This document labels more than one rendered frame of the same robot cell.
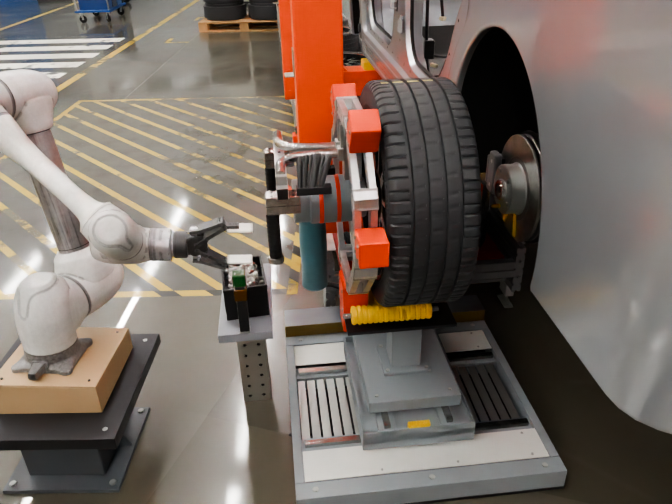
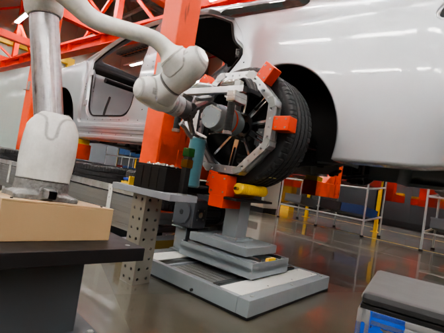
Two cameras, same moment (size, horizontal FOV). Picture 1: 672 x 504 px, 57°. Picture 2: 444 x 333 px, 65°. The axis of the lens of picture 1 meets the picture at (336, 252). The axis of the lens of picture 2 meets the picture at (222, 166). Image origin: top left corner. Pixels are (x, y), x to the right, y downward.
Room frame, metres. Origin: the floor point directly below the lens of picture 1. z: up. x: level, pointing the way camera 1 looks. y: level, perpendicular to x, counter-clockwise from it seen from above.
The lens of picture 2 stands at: (0.37, 1.27, 0.55)
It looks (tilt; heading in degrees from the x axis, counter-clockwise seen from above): 2 degrees up; 315
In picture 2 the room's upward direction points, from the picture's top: 9 degrees clockwise
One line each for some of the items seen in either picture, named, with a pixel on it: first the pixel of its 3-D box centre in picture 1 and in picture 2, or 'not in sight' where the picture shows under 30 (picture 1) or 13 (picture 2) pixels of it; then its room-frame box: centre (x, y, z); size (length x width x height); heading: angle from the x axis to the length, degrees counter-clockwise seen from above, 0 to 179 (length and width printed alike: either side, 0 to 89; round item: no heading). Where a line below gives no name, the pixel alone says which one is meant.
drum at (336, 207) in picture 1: (328, 198); (223, 119); (1.66, 0.02, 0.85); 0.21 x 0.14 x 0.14; 96
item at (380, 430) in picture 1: (403, 383); (233, 255); (1.67, -0.22, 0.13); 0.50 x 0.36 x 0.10; 6
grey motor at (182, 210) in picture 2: not in sight; (203, 222); (1.98, -0.25, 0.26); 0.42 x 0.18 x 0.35; 96
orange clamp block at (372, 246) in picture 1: (371, 247); (284, 124); (1.36, -0.09, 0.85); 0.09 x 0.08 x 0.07; 6
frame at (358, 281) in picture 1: (352, 197); (232, 123); (1.67, -0.05, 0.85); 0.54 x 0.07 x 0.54; 6
